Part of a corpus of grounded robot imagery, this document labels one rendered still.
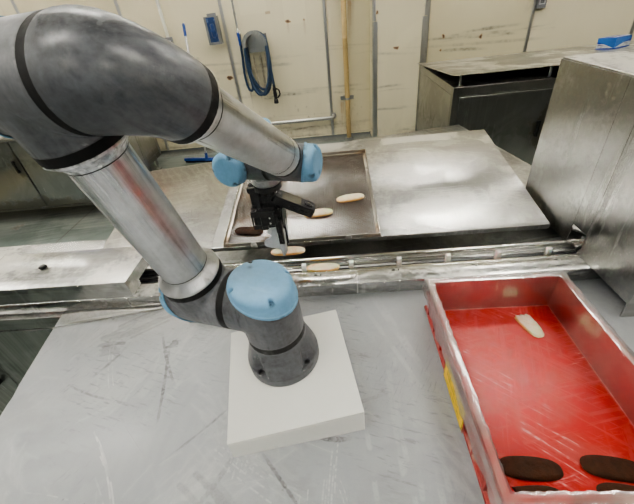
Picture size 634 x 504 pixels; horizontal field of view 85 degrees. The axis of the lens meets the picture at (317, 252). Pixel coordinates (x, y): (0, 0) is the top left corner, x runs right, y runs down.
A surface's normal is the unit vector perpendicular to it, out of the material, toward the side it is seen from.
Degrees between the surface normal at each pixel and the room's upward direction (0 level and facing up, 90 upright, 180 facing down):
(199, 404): 0
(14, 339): 90
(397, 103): 90
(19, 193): 91
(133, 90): 92
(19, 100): 99
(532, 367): 0
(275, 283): 8
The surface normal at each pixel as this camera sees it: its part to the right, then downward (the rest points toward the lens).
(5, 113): -0.25, 0.81
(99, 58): 0.36, 0.14
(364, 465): -0.10, -0.80
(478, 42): -0.01, 0.62
